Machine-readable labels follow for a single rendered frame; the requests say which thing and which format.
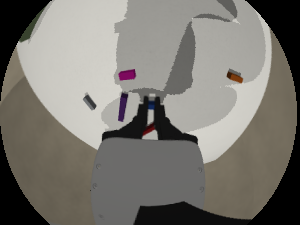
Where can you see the purple rod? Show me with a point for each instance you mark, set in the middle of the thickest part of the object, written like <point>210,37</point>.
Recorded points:
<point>122,107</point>

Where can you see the dark red rod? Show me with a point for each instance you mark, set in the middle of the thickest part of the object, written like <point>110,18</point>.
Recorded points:
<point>148,129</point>

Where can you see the short magenta rod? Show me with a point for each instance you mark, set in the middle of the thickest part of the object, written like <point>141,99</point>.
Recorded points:
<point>126,75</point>

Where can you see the grey rod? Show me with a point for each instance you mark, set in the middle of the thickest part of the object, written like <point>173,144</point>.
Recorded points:
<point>89,102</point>

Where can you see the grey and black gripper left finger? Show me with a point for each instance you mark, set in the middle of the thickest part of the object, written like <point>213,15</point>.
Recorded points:
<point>132,129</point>

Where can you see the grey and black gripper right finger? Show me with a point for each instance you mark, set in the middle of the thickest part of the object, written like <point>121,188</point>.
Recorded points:
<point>168,131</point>

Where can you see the orange rod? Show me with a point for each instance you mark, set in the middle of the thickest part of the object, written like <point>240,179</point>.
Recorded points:
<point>234,77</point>

